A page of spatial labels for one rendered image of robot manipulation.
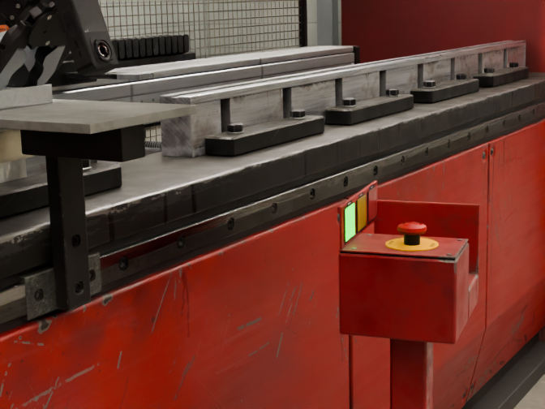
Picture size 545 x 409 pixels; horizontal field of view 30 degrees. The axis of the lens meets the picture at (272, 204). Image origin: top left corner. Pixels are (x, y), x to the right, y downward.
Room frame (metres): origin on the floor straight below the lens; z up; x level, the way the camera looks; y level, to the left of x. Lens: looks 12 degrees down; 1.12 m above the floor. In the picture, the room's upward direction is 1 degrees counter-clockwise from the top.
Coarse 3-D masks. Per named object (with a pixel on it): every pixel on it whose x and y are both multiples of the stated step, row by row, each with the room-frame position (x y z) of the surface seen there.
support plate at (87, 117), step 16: (0, 112) 1.11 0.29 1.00; (16, 112) 1.11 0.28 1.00; (32, 112) 1.10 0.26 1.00; (48, 112) 1.10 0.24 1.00; (64, 112) 1.09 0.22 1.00; (80, 112) 1.09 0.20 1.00; (96, 112) 1.08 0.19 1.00; (112, 112) 1.08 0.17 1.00; (128, 112) 1.08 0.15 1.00; (144, 112) 1.07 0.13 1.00; (160, 112) 1.08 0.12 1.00; (176, 112) 1.10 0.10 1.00; (192, 112) 1.13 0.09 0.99; (16, 128) 1.03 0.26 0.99; (32, 128) 1.02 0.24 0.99; (48, 128) 1.01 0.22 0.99; (64, 128) 1.00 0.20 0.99; (80, 128) 0.99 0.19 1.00; (96, 128) 0.99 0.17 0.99; (112, 128) 1.01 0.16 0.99
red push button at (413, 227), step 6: (402, 222) 1.35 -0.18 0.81; (408, 222) 1.35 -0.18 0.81; (414, 222) 1.35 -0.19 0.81; (420, 222) 1.35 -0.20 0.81; (402, 228) 1.33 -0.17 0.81; (408, 228) 1.33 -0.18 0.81; (414, 228) 1.33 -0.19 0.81; (420, 228) 1.33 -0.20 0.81; (426, 228) 1.34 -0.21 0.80; (408, 234) 1.33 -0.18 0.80; (414, 234) 1.33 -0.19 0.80; (420, 234) 1.33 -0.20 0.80; (408, 240) 1.34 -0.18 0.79; (414, 240) 1.34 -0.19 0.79
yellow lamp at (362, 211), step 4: (364, 196) 1.43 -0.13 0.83; (360, 200) 1.41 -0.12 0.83; (364, 200) 1.43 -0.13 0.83; (360, 204) 1.41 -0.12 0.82; (364, 204) 1.43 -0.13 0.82; (360, 208) 1.41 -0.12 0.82; (364, 208) 1.43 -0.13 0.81; (360, 212) 1.41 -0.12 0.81; (364, 212) 1.43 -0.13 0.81; (360, 216) 1.41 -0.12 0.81; (364, 216) 1.43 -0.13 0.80; (360, 220) 1.41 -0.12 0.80; (364, 220) 1.43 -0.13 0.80; (360, 224) 1.41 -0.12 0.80; (364, 224) 1.43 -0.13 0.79; (360, 228) 1.41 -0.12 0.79
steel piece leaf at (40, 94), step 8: (16, 88) 1.15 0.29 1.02; (24, 88) 1.16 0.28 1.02; (32, 88) 1.18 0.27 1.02; (40, 88) 1.19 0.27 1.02; (48, 88) 1.20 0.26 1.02; (0, 96) 1.13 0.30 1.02; (8, 96) 1.14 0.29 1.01; (16, 96) 1.15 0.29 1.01; (24, 96) 1.16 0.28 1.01; (32, 96) 1.17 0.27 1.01; (40, 96) 1.18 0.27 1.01; (48, 96) 1.20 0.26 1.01; (0, 104) 1.13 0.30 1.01; (8, 104) 1.14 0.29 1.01; (16, 104) 1.15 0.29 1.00; (24, 104) 1.16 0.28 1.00; (32, 104) 1.17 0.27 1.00; (40, 104) 1.18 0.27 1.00
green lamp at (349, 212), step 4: (352, 204) 1.37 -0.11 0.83; (348, 208) 1.35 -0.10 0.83; (352, 208) 1.37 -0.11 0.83; (348, 212) 1.35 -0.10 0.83; (352, 212) 1.37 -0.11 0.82; (348, 216) 1.35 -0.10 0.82; (352, 216) 1.37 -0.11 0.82; (348, 220) 1.35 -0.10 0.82; (352, 220) 1.37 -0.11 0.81; (348, 224) 1.35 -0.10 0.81; (352, 224) 1.37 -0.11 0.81; (348, 228) 1.35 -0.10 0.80; (352, 228) 1.37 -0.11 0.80; (348, 232) 1.35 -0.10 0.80; (352, 232) 1.37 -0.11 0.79; (348, 236) 1.35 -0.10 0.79
